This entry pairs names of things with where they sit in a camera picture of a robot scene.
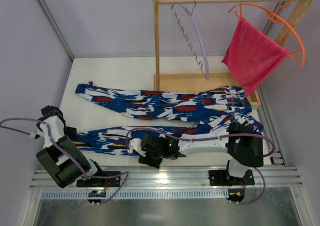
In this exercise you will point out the blue patterned trousers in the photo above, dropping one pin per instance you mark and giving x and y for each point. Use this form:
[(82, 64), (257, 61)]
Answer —
[(208, 111)]

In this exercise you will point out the orange clothes hanger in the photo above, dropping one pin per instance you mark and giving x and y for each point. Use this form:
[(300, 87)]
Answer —
[(274, 18)]

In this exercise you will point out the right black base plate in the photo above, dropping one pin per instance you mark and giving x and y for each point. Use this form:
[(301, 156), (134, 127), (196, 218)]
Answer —
[(219, 178)]

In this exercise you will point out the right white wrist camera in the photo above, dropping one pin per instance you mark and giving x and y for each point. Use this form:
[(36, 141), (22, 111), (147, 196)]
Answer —
[(135, 146)]

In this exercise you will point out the slotted cable duct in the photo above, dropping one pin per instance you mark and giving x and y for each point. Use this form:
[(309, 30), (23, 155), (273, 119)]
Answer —
[(135, 194)]

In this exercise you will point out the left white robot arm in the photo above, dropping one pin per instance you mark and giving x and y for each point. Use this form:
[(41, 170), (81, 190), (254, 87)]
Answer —
[(60, 157)]

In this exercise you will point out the aluminium mounting rail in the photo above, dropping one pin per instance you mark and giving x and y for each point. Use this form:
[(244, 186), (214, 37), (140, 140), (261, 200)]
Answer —
[(198, 176)]

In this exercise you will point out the lilac clothes hanger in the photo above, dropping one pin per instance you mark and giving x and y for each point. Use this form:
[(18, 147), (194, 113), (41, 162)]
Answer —
[(203, 64)]

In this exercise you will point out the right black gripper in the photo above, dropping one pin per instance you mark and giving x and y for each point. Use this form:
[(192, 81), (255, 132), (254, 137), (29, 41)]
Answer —
[(146, 149)]

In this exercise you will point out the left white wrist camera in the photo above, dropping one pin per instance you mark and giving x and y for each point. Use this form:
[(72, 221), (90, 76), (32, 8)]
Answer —
[(37, 133)]

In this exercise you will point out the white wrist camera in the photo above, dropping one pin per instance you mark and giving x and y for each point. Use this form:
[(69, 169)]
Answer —
[(37, 133), (135, 146)]

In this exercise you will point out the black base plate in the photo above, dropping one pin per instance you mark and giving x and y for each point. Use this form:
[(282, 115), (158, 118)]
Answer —
[(108, 179), (219, 178)]

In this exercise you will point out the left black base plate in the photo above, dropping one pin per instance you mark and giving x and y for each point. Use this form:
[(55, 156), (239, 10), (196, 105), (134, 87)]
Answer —
[(108, 179)]

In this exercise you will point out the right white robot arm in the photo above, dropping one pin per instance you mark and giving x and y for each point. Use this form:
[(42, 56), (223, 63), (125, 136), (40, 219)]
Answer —
[(242, 144)]

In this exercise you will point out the pink cloth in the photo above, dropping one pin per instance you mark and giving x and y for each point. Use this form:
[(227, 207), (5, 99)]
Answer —
[(251, 56)]

